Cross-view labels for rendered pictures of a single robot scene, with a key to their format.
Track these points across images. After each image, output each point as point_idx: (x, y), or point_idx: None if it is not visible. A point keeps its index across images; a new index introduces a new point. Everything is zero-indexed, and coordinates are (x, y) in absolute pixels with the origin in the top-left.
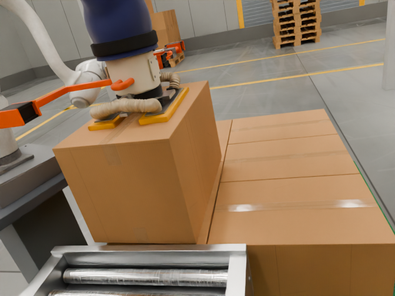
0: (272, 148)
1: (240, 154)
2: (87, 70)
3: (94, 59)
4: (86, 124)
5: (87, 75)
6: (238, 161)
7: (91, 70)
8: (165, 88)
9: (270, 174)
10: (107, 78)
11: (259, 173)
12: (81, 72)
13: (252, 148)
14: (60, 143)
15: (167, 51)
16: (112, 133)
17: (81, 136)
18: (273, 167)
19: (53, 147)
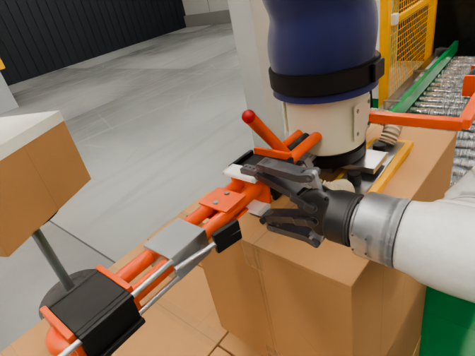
0: (138, 329)
1: (182, 347)
2: (470, 198)
3: (449, 205)
4: (427, 163)
5: (456, 184)
6: (203, 326)
7: (452, 199)
8: (265, 226)
9: (199, 275)
10: (370, 112)
11: (206, 284)
12: (473, 170)
13: (155, 349)
14: (450, 137)
15: (207, 196)
16: (374, 133)
17: (420, 140)
18: (183, 287)
19: (454, 132)
